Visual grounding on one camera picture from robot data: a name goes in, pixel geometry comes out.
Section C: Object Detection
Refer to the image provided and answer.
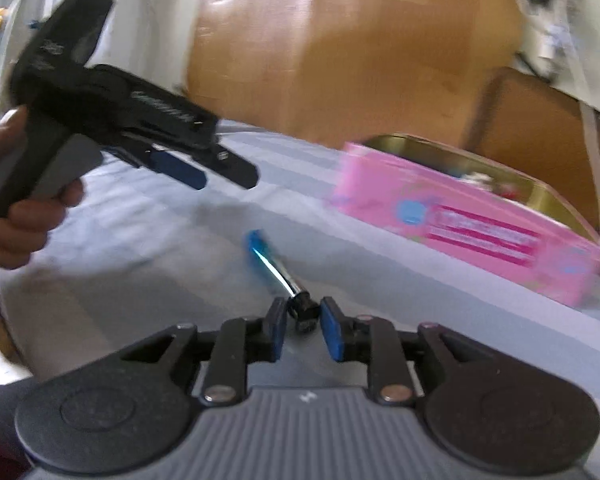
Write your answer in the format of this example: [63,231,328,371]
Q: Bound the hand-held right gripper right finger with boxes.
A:
[320,296,486,406]

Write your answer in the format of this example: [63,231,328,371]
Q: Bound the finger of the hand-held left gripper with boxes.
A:
[200,147,259,192]
[105,146,207,192]

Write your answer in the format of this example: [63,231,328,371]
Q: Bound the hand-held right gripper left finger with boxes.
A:
[120,297,288,406]

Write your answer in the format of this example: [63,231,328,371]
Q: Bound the blue metallic pen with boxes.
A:
[244,229,323,333]

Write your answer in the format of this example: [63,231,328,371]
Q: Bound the pink tin box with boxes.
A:
[325,132,600,308]

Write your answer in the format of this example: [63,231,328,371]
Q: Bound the person's left hand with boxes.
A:
[0,107,87,271]

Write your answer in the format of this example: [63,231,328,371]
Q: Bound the striped light blue bedsheet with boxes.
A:
[0,120,600,396]

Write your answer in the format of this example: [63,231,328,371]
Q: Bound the brown woven chair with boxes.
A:
[472,66,600,241]

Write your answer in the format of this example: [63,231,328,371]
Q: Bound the white cord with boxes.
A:
[577,102,600,233]

